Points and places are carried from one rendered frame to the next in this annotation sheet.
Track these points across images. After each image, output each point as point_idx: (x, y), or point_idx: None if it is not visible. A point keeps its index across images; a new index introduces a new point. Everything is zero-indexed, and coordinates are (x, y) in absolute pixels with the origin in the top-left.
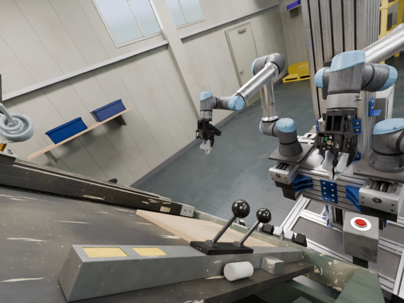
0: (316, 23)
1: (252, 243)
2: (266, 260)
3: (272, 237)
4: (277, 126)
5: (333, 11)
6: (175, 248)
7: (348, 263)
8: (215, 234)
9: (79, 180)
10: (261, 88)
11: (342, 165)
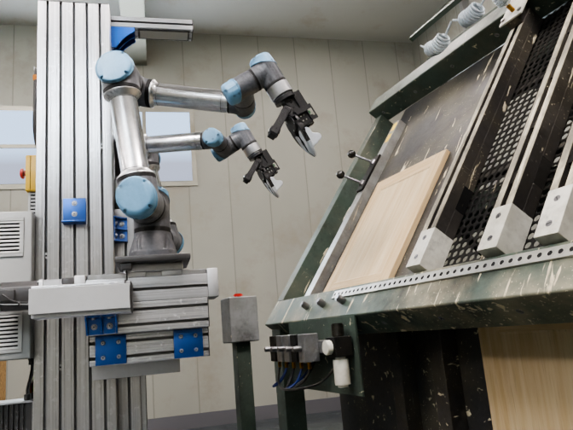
0: None
1: (349, 248)
2: None
3: (315, 301)
4: (166, 190)
5: None
6: (384, 147)
7: (278, 312)
8: (377, 214)
9: (499, 70)
10: (138, 107)
11: None
